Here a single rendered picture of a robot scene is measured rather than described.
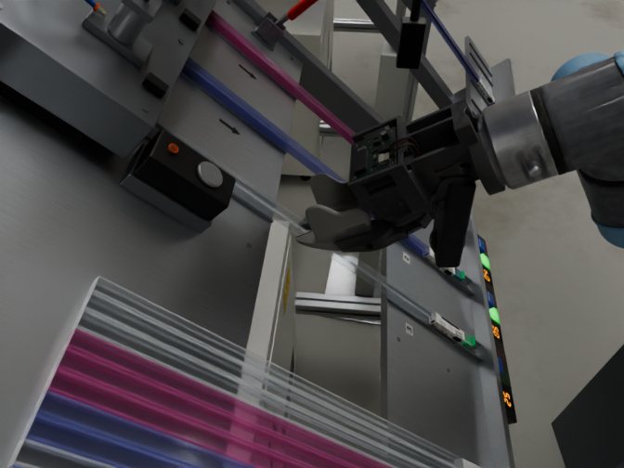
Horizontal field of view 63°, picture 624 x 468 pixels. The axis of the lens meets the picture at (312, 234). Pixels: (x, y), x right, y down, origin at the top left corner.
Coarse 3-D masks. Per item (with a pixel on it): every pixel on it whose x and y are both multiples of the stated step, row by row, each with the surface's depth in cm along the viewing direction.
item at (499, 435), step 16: (464, 256) 82; (480, 256) 81; (480, 272) 78; (480, 288) 76; (480, 304) 75; (480, 320) 73; (480, 336) 72; (480, 352) 70; (496, 352) 70; (480, 368) 69; (496, 368) 68; (496, 384) 66; (496, 400) 65; (496, 416) 64; (496, 432) 63; (496, 448) 61; (496, 464) 60; (512, 464) 60
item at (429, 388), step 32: (384, 256) 66; (416, 256) 71; (416, 288) 67; (448, 288) 73; (384, 320) 59; (416, 320) 63; (448, 320) 69; (384, 352) 57; (416, 352) 60; (448, 352) 65; (384, 384) 54; (416, 384) 57; (448, 384) 62; (480, 384) 67; (384, 416) 52; (416, 416) 55; (448, 416) 59; (480, 416) 64; (448, 448) 56; (480, 448) 60
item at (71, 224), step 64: (256, 64) 64; (0, 128) 36; (192, 128) 50; (0, 192) 34; (64, 192) 38; (128, 192) 42; (0, 256) 32; (64, 256) 35; (128, 256) 39; (192, 256) 43; (256, 256) 49; (0, 320) 31; (64, 320) 33; (192, 320) 40; (0, 384) 29; (0, 448) 28
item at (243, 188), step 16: (160, 128) 46; (192, 144) 48; (240, 192) 50; (256, 192) 51; (272, 208) 52; (288, 224) 53; (304, 224) 54; (336, 256) 56; (352, 256) 58; (368, 272) 58; (384, 288) 60; (400, 288) 62; (400, 304) 62; (416, 304) 63; (432, 320) 64; (464, 336) 67
